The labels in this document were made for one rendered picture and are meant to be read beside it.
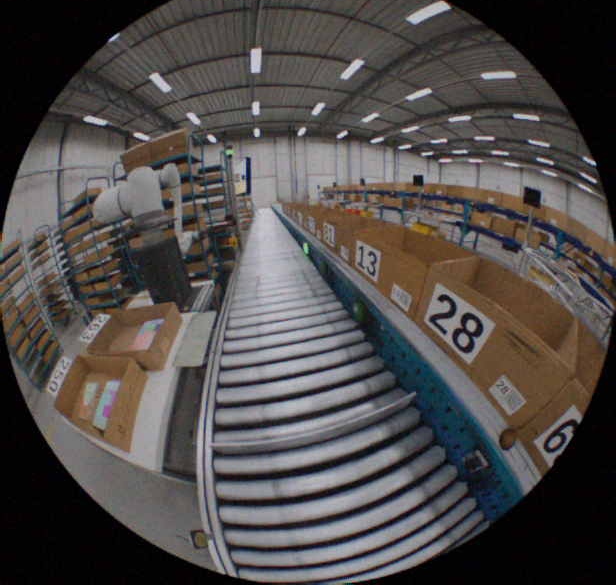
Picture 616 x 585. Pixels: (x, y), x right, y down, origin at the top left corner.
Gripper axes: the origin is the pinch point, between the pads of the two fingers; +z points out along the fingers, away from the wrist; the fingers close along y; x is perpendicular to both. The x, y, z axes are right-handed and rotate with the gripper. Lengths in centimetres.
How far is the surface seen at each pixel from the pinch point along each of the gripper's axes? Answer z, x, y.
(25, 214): -888, -263, 166
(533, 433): 73, 3, -175
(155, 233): -13, -17, -79
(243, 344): 25, 21, -113
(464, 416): 67, 9, -160
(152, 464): 1, 20, -154
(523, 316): 102, 0, -155
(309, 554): 33, 21, -176
